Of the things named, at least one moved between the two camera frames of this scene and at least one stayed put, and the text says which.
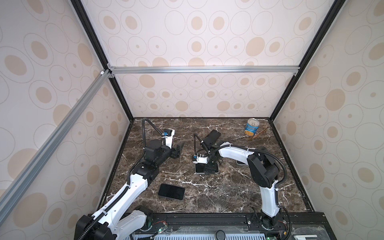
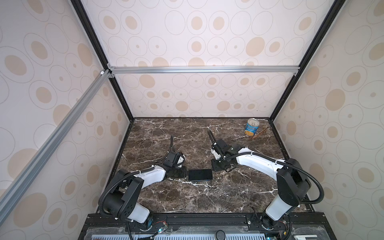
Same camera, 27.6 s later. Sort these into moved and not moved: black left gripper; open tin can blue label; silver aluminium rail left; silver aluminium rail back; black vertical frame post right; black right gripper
Moved: black right gripper; black left gripper
Not moved: open tin can blue label; silver aluminium rail left; black vertical frame post right; silver aluminium rail back
